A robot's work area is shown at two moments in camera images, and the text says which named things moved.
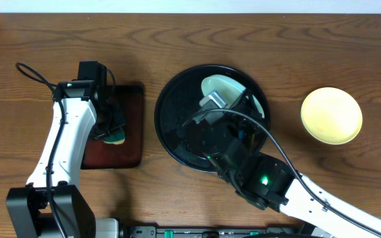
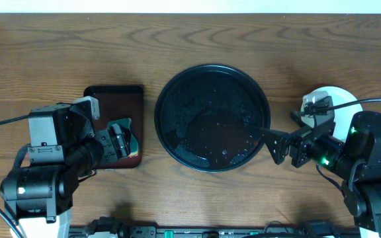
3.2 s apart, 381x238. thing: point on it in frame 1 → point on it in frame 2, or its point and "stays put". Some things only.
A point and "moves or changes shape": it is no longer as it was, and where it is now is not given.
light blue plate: [228, 90] → [343, 118]
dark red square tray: [129, 155] stays put
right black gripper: [245, 119] → [302, 140]
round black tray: [211, 116] stays put
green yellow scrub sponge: [116, 137] moves or changes shape
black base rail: [155, 232] stays put
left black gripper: [113, 119] → [110, 145]
